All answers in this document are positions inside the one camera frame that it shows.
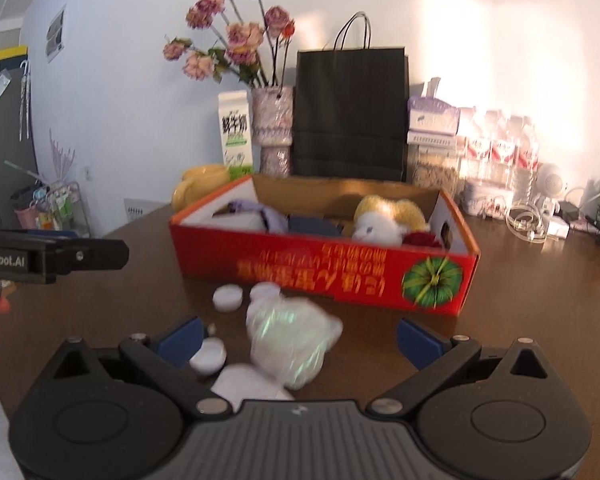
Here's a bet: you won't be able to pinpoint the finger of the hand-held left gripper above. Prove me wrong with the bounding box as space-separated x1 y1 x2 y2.
44 237 130 278

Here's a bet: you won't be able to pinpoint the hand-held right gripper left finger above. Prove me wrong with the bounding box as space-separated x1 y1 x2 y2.
49 316 231 414

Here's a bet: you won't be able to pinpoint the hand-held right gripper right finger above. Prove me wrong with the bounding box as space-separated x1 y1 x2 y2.
365 316 556 416

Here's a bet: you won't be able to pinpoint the white tissue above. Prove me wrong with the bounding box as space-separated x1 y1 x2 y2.
211 364 295 402

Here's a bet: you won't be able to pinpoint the iridescent clear plastic bag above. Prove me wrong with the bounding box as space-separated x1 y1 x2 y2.
246 294 344 392

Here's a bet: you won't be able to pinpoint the white and yellow plush toy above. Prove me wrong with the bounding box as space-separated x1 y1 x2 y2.
352 195 428 247

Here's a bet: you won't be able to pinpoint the red cardboard box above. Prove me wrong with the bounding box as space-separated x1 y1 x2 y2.
169 174 481 317

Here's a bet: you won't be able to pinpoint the purple cloth pouch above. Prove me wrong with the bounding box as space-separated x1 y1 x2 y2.
228 199 288 233

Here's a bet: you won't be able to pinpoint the navy zip case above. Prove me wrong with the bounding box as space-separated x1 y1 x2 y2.
286 214 343 236

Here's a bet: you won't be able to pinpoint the white round disc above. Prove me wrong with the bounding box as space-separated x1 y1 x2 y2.
190 337 227 375

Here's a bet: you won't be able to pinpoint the small white cap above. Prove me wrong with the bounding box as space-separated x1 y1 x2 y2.
250 281 281 303

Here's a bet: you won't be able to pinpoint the black board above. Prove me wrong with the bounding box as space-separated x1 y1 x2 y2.
0 45 38 231

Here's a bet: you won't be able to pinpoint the yellow mug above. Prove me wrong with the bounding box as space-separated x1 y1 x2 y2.
171 164 231 211

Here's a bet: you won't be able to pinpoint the white round tin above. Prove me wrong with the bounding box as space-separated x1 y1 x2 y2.
464 180 512 217

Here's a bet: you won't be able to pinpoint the white charger block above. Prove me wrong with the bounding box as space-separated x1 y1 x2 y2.
545 215 571 241

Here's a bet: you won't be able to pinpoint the white milk carton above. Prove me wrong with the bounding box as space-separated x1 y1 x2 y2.
218 91 255 168

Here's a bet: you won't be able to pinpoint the white round speaker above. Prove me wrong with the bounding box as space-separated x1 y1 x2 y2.
536 162 568 213

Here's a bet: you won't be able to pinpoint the purple tissue box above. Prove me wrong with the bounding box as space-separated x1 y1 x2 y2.
407 79 461 136

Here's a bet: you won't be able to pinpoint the purple textured vase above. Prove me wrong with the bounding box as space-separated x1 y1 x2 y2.
251 85 295 177

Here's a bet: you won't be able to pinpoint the black paper bag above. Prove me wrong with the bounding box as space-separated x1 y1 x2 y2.
292 11 410 183

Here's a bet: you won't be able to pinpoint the dried pink flower bouquet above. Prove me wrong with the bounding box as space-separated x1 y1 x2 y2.
162 0 297 88

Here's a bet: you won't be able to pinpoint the wire rack with bottles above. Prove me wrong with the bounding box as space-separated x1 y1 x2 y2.
10 182 81 233

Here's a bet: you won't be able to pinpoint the tangled white cables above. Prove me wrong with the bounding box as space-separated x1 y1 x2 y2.
505 202 548 246

